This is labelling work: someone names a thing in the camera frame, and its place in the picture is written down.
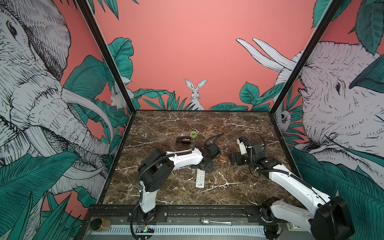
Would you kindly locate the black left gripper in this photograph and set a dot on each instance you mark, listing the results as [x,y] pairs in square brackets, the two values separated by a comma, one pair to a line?
[209,168]

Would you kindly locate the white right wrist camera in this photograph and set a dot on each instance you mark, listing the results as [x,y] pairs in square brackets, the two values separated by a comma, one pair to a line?
[241,142]

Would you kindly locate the white remote control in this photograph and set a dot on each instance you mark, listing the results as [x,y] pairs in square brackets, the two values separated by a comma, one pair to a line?
[200,179]

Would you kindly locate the metal spoon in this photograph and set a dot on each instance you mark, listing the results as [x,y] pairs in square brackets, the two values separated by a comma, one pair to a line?
[207,221]

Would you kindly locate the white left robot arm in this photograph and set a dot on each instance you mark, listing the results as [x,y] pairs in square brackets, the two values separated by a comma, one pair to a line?
[157,167]

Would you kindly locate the black enclosure corner post left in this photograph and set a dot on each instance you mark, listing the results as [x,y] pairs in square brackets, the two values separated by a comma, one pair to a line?
[100,40]

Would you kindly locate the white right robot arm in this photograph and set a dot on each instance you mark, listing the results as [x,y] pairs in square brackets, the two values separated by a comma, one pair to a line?
[326,218]

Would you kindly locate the black round knob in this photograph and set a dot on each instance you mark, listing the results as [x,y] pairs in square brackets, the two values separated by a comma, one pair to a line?
[96,224]

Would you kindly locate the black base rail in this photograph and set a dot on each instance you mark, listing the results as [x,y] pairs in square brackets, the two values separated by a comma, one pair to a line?
[251,213]

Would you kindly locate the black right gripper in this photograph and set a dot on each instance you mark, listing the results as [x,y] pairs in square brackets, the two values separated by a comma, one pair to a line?
[238,160]

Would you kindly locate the black stapler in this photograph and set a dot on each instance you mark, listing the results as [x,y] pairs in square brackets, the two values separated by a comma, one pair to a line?
[186,140]

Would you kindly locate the white perforated cable tray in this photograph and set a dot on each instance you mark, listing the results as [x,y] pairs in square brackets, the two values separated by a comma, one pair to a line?
[173,230]

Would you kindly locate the black enclosure corner post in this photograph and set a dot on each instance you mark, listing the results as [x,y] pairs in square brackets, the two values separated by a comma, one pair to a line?
[100,40]
[325,20]

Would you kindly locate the black enclosure corner post right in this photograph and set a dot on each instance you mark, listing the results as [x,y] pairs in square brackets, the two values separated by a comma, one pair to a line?
[325,20]

